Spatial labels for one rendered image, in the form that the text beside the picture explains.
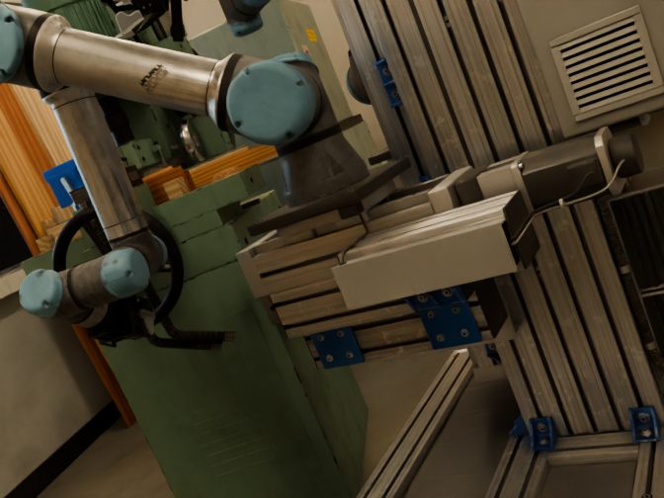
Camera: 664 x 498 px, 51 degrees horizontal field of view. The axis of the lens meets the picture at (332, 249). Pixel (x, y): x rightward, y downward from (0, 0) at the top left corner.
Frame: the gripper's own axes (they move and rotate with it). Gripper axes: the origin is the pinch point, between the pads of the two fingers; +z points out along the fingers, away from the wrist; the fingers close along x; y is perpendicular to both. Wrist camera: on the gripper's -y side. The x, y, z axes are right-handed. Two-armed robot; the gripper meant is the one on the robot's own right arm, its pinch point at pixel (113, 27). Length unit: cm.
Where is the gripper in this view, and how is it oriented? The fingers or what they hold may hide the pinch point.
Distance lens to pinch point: 177.3
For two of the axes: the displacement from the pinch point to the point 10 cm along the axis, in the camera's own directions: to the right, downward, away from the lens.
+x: 1.7, 7.5, -6.4
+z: -9.2, 3.5, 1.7
